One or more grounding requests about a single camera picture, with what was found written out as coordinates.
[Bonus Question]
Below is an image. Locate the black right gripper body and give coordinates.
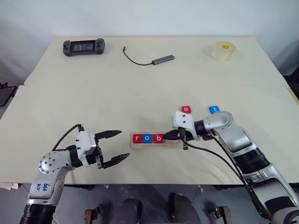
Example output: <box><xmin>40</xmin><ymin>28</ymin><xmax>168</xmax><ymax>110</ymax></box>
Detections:
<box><xmin>174</xmin><ymin>127</ymin><xmax>192</xmax><ymax>142</ymax></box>

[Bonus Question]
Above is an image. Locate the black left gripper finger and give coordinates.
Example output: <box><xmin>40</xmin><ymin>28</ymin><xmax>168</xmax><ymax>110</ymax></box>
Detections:
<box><xmin>95</xmin><ymin>130</ymin><xmax>123</xmax><ymax>142</ymax></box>
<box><xmin>102</xmin><ymin>153</ymin><xmax>130</xmax><ymax>169</ymax></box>

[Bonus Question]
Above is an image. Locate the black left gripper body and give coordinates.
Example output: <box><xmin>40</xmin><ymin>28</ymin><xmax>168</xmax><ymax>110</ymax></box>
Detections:
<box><xmin>85</xmin><ymin>133</ymin><xmax>105</xmax><ymax>170</ymax></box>

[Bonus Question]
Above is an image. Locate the wooden letter tray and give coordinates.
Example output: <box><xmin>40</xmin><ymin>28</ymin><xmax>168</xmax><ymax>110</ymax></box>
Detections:
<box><xmin>129</xmin><ymin>133</ymin><xmax>182</xmax><ymax>150</ymax></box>

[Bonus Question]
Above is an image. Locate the dark rounded shape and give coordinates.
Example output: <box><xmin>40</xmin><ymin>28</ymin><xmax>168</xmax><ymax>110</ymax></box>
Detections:
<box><xmin>118</xmin><ymin>197</ymin><xmax>143</xmax><ymax>224</ymax></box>

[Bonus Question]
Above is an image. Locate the black handheld game controller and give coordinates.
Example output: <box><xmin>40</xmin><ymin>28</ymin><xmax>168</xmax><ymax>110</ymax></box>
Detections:
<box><xmin>62</xmin><ymin>37</ymin><xmax>106</xmax><ymax>57</ymax></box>

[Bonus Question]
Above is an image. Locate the clear tape roll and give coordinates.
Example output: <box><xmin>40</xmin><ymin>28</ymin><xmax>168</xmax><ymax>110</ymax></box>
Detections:
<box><xmin>206</xmin><ymin>40</ymin><xmax>237</xmax><ymax>63</ymax></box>

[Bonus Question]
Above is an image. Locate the pale paper stack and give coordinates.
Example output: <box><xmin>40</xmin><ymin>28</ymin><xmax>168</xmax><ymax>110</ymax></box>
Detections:
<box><xmin>0</xmin><ymin>181</ymin><xmax>20</xmax><ymax>191</ymax></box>

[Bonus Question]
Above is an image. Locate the black object beside table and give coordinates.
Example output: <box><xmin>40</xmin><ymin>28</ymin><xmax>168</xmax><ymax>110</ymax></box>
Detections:
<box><xmin>0</xmin><ymin>82</ymin><xmax>17</xmax><ymax>107</ymax></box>

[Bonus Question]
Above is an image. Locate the dark object beside table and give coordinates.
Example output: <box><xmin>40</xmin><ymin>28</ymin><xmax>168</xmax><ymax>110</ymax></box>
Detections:
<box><xmin>282</xmin><ymin>69</ymin><xmax>299</xmax><ymax>90</ymax></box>

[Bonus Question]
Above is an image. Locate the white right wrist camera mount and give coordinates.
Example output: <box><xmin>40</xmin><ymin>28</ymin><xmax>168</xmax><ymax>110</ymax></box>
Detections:
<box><xmin>172</xmin><ymin>111</ymin><xmax>201</xmax><ymax>141</ymax></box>

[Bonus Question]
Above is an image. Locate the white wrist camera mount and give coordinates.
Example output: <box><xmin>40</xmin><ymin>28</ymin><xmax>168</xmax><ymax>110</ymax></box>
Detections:
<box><xmin>172</xmin><ymin>111</ymin><xmax>201</xmax><ymax>141</ymax></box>
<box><xmin>75</xmin><ymin>131</ymin><xmax>98</xmax><ymax>168</ymax></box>

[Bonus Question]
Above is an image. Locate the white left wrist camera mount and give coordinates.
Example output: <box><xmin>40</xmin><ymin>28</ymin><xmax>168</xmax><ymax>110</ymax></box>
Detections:
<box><xmin>75</xmin><ymin>131</ymin><xmax>98</xmax><ymax>168</ymax></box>

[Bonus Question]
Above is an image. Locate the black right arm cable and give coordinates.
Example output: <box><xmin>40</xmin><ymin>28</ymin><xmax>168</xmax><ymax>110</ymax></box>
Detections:
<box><xmin>178</xmin><ymin>127</ymin><xmax>269</xmax><ymax>220</ymax></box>

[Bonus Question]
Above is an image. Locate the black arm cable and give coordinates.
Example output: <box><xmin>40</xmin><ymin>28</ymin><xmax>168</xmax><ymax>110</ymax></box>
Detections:
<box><xmin>178</xmin><ymin>127</ymin><xmax>269</xmax><ymax>220</ymax></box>
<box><xmin>51</xmin><ymin>124</ymin><xmax>85</xmax><ymax>151</ymax></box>

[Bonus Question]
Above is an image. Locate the black table frame bar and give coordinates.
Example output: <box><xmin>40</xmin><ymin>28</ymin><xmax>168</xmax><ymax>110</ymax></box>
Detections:
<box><xmin>64</xmin><ymin>184</ymin><xmax>244</xmax><ymax>190</ymax></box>

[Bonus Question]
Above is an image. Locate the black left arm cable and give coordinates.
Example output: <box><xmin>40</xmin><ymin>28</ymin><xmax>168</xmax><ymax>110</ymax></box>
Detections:
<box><xmin>51</xmin><ymin>124</ymin><xmax>85</xmax><ymax>151</ymax></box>

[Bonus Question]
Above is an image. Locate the rusty metal bracket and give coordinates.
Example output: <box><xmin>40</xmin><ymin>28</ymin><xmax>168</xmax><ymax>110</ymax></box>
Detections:
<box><xmin>205</xmin><ymin>204</ymin><xmax>232</xmax><ymax>224</ymax></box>
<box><xmin>84</xmin><ymin>203</ymin><xmax>106</xmax><ymax>224</ymax></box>

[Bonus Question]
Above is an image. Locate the grey usb hub with cable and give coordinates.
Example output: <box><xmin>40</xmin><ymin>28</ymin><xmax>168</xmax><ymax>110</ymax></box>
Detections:
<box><xmin>122</xmin><ymin>46</ymin><xmax>176</xmax><ymax>66</ymax></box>

